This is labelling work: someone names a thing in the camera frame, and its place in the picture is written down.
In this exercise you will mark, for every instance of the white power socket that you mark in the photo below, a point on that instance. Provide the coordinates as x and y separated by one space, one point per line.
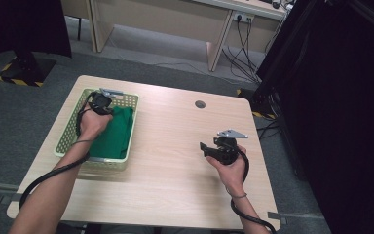
243 16

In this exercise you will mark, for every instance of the pale green perforated plastic basket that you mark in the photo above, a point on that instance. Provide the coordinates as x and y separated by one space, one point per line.
128 100

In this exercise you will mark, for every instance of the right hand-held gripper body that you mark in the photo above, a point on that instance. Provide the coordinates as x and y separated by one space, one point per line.
229 148

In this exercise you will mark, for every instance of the green dinosaur print t-shirt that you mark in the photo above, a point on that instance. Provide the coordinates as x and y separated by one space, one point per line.
115 136

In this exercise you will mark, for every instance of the person's left hand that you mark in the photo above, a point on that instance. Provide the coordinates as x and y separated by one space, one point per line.
92 125

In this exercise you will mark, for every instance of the thin black metal leg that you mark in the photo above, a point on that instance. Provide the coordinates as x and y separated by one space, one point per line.
79 29

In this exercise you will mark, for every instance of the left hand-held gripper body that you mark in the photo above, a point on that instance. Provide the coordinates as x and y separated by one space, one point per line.
102 102

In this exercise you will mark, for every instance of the beige wooden desk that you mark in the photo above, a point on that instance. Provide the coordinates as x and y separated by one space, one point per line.
162 19

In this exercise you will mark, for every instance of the black curtain beside stand base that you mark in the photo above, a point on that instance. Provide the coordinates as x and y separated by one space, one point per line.
19 26

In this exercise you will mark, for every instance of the grey floor tape patch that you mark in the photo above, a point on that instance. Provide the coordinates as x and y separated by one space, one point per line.
13 198

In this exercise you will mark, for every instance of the yellow black hazard tape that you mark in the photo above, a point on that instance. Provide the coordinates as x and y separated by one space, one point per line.
259 114

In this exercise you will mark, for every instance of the small black device on desk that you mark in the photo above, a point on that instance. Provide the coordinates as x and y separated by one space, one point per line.
276 4

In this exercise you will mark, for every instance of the grey tape on table edge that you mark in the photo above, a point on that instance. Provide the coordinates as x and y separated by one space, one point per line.
276 215

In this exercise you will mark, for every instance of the black stand base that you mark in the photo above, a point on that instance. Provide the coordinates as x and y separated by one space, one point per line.
26 70

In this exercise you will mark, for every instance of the person's right hand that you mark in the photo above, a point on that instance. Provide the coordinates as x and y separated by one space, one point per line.
232 174

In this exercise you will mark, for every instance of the right wrist band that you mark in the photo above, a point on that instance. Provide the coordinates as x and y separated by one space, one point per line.
238 196

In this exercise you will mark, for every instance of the large black curtain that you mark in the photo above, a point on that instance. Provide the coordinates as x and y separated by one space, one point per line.
344 130

